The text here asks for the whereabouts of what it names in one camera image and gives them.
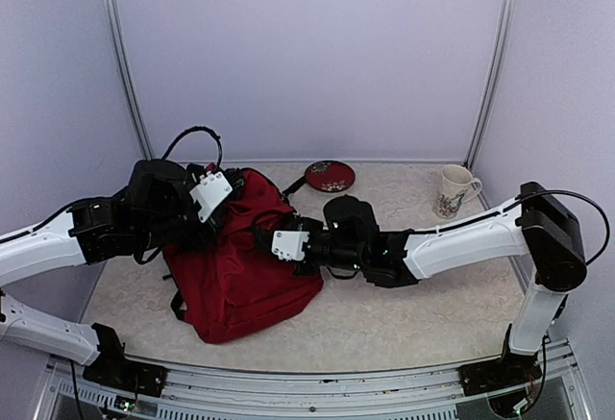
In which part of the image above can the right aluminium frame post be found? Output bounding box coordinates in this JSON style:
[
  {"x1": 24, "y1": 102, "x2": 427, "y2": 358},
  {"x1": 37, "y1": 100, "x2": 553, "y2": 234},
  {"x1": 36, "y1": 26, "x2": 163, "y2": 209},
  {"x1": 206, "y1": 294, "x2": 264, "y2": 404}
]
[{"x1": 464, "y1": 0, "x2": 516, "y2": 170}]

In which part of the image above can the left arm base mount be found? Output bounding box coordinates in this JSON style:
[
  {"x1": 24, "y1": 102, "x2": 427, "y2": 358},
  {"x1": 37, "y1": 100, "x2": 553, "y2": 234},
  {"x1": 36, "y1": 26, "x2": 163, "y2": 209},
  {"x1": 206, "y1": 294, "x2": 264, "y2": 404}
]
[{"x1": 83, "y1": 323, "x2": 167, "y2": 398}]

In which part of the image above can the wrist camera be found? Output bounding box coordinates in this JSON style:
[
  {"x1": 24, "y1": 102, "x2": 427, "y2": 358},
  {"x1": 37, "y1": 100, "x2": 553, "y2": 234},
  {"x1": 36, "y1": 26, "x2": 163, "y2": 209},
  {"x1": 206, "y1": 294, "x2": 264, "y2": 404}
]
[
  {"x1": 160, "y1": 126, "x2": 247, "y2": 224},
  {"x1": 250, "y1": 211, "x2": 324, "y2": 262}
]

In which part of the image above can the white ceramic mug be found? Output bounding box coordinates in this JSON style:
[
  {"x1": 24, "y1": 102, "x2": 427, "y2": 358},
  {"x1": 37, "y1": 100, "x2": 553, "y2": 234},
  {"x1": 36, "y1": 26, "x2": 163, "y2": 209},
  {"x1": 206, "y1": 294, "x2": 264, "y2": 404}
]
[{"x1": 433, "y1": 164, "x2": 483, "y2": 220}]

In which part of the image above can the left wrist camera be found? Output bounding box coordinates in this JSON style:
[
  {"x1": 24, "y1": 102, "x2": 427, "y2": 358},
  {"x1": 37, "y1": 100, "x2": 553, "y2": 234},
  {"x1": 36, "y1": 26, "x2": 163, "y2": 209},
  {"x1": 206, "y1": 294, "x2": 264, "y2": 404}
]
[{"x1": 160, "y1": 126, "x2": 247, "y2": 224}]

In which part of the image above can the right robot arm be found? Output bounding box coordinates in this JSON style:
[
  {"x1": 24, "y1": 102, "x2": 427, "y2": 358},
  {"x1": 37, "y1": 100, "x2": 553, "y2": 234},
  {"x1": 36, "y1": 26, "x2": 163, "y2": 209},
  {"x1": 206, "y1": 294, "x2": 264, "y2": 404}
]
[{"x1": 270, "y1": 182, "x2": 599, "y2": 385}]

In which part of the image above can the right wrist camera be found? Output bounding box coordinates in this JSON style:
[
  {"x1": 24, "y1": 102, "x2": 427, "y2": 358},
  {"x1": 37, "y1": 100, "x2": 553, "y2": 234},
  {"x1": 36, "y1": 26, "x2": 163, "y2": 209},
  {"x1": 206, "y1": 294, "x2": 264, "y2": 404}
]
[{"x1": 250, "y1": 211, "x2": 324, "y2": 262}]

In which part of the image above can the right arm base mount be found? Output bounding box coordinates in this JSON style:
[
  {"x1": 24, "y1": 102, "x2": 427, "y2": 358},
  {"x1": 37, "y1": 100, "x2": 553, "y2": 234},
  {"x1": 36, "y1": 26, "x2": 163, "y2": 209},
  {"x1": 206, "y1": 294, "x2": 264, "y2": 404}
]
[{"x1": 457, "y1": 325, "x2": 545, "y2": 396}]

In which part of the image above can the aluminium frame post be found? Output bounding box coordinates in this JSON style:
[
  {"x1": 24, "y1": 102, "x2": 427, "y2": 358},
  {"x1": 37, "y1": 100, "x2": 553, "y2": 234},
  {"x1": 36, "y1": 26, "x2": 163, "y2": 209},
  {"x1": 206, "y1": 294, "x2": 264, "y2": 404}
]
[
  {"x1": 464, "y1": 0, "x2": 516, "y2": 170},
  {"x1": 103, "y1": 0, "x2": 154, "y2": 160}
]

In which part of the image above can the aluminium front rail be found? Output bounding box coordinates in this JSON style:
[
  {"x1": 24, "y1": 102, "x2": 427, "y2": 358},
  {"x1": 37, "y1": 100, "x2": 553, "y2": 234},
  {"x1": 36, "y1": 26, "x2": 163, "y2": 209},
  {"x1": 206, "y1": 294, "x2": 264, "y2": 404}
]
[{"x1": 33, "y1": 337, "x2": 597, "y2": 420}]

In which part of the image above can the red student backpack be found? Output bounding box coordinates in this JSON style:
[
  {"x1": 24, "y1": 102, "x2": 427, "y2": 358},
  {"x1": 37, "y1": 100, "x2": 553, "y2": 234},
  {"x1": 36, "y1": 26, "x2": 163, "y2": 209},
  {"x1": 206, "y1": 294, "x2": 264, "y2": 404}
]
[{"x1": 162, "y1": 168, "x2": 323, "y2": 344}]

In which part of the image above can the left aluminium frame post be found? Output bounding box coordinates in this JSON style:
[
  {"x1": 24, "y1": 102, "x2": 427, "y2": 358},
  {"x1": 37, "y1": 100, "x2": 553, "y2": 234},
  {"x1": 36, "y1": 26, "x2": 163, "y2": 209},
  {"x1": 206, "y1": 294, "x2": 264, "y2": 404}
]
[{"x1": 103, "y1": 0, "x2": 154, "y2": 160}]

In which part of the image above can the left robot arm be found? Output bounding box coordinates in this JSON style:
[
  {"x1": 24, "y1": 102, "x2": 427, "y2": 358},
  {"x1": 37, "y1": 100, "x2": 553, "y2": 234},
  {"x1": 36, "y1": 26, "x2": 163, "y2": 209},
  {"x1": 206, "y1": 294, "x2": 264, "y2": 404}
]
[{"x1": 1, "y1": 160, "x2": 234, "y2": 386}]

